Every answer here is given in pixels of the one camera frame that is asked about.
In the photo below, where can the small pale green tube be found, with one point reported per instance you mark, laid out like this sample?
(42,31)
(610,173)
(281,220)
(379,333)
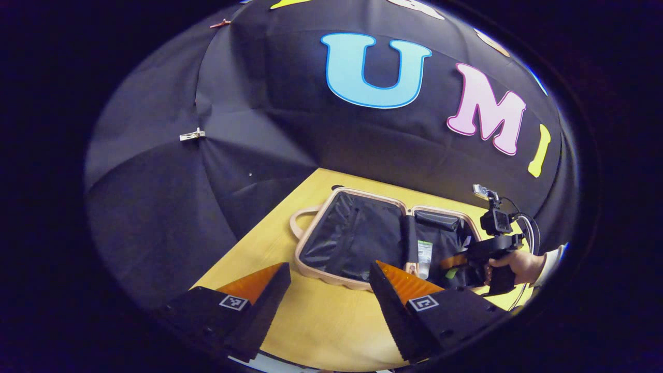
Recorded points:
(451,272)

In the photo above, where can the pink suitcase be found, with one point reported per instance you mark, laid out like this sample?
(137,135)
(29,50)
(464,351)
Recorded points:
(357,238)

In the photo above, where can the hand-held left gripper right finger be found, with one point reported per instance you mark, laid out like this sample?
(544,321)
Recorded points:
(391,311)

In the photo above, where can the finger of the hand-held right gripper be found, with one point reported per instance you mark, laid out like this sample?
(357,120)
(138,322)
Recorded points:
(456,259)
(469,280)

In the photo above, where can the black backdrop cloth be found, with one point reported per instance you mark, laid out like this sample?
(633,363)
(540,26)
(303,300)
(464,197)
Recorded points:
(259,103)

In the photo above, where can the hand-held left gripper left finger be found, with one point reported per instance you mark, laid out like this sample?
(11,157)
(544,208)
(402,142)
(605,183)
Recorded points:
(267,311)

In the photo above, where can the white cloth clip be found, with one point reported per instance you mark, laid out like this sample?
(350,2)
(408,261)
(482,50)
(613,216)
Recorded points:
(192,134)

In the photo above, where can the copper cloth clip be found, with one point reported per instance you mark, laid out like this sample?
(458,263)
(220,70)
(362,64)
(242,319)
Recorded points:
(220,23)

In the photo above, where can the white tube with green label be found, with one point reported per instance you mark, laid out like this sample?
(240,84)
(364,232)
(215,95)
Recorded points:
(424,256)

